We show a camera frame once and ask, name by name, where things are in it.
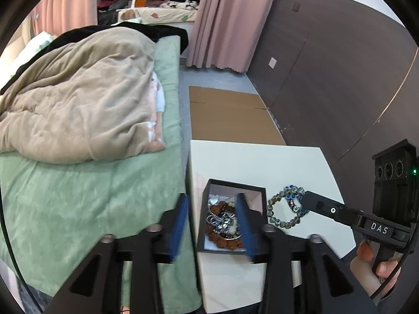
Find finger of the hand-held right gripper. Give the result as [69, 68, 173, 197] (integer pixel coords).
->
[299, 190, 364, 226]

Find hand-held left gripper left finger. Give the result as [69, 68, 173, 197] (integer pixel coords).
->
[44, 194, 197, 314]

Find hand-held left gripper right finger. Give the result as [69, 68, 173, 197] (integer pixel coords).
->
[236, 193, 377, 314]

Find pile of jewelry bracelets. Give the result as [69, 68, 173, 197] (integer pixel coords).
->
[206, 201, 244, 251]

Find grey bead bracelet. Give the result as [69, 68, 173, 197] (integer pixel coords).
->
[267, 186, 310, 229]

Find black jewelry box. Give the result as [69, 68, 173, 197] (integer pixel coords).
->
[196, 178, 267, 256]

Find white cloth pouch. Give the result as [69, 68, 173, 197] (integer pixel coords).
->
[209, 194, 236, 207]

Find blue bead bracelet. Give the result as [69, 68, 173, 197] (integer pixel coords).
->
[284, 186, 310, 217]

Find person's right hand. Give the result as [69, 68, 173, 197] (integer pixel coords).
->
[350, 239, 403, 298]

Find white side table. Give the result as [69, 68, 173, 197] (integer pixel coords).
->
[185, 139, 357, 313]

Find bed with green sheet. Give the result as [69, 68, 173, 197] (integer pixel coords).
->
[0, 34, 202, 314]

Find flat brown cardboard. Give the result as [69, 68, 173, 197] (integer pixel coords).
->
[189, 86, 287, 146]

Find pink white patterned cloth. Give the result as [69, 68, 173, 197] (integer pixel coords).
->
[144, 72, 166, 153]

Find beige blanket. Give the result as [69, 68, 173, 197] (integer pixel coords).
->
[0, 26, 166, 164]

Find black cloth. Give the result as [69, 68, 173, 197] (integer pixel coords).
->
[42, 23, 190, 56]

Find pink curtain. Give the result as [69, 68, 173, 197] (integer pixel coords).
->
[185, 0, 282, 74]
[33, 0, 100, 41]

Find floral cushion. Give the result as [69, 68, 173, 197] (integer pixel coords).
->
[118, 2, 199, 23]

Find panda plush toy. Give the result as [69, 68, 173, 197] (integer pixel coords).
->
[160, 0, 199, 9]

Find light green pillow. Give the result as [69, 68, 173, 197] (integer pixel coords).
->
[7, 32, 56, 72]

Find beige headboard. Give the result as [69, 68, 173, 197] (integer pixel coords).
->
[0, 23, 36, 79]

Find black cable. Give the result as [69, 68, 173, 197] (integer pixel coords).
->
[0, 199, 22, 301]
[370, 245, 415, 299]

